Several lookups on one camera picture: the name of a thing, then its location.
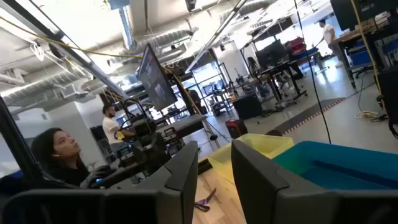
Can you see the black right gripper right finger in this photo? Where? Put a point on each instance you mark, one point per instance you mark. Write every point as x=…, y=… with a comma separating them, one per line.
x=267, y=202

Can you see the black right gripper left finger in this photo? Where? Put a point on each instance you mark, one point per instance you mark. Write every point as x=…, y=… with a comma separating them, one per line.
x=140, y=205

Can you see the iridescent blue fork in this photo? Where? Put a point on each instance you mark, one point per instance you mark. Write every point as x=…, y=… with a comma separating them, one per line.
x=207, y=199

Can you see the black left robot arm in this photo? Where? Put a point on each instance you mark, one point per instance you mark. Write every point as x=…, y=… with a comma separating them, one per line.
x=146, y=146

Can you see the yellow plastic bin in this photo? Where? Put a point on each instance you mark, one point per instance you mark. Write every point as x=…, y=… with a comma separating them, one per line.
x=220, y=161

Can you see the red and black case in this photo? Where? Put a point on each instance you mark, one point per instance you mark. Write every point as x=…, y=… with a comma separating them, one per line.
x=236, y=128

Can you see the blue plastic bin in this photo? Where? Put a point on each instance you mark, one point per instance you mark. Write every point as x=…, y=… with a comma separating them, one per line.
x=342, y=168

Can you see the person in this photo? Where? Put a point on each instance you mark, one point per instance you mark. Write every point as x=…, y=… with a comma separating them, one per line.
x=252, y=65
x=62, y=155
x=329, y=34
x=110, y=127

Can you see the grey desk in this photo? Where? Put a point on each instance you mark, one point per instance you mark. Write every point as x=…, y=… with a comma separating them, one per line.
x=186, y=123

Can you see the black box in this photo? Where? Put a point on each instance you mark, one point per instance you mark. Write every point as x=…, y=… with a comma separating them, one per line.
x=247, y=107

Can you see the black monitor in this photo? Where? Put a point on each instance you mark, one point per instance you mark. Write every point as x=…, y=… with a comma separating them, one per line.
x=155, y=81

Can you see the black desk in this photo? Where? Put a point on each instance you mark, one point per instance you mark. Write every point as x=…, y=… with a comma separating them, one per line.
x=280, y=67

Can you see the wooden desk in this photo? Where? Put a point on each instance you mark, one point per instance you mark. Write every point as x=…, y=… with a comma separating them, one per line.
x=351, y=35

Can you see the black frame post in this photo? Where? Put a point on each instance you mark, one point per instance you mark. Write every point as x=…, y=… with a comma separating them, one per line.
x=18, y=146

